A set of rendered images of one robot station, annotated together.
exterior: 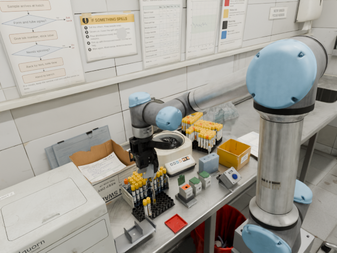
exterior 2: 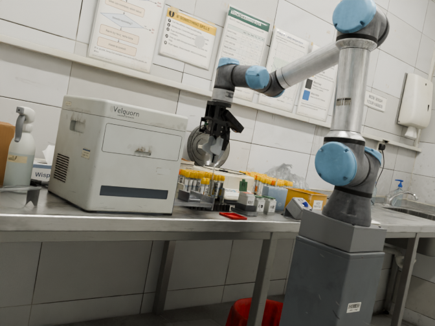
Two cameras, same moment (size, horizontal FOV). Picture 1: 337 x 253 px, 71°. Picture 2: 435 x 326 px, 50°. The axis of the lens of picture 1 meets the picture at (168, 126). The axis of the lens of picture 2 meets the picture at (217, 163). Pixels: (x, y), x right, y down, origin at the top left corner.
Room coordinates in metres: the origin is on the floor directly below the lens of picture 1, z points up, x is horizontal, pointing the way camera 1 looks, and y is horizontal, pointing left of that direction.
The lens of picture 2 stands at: (-0.88, 0.18, 1.13)
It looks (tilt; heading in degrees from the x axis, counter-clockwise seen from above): 3 degrees down; 356
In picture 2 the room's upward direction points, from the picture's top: 11 degrees clockwise
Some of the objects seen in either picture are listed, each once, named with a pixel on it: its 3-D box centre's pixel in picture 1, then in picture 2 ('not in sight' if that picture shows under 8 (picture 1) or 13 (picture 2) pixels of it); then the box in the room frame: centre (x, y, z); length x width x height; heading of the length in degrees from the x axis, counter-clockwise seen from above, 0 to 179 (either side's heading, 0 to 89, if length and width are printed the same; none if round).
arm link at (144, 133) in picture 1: (143, 129); (223, 96); (0.75, 0.09, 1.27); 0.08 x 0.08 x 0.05
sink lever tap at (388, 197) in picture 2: not in sight; (404, 199); (2.32, -1.38, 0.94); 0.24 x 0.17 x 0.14; 38
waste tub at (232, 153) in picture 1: (233, 154); (304, 202); (1.08, -0.35, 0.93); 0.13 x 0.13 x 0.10; 43
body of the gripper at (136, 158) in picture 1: (143, 149); (217, 119); (0.75, 0.10, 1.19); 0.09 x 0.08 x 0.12; 128
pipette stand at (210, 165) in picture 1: (208, 165); (273, 199); (0.99, -0.20, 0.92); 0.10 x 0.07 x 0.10; 120
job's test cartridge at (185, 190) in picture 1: (185, 192); (245, 201); (0.81, -0.06, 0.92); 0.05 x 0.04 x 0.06; 39
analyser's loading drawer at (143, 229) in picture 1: (128, 237); (183, 198); (0.59, 0.17, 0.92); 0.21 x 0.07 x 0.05; 128
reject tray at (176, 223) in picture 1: (176, 223); (233, 216); (0.68, -0.01, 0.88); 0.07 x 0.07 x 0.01; 38
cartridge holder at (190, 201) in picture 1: (185, 197); (244, 208); (0.81, -0.06, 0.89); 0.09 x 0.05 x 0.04; 39
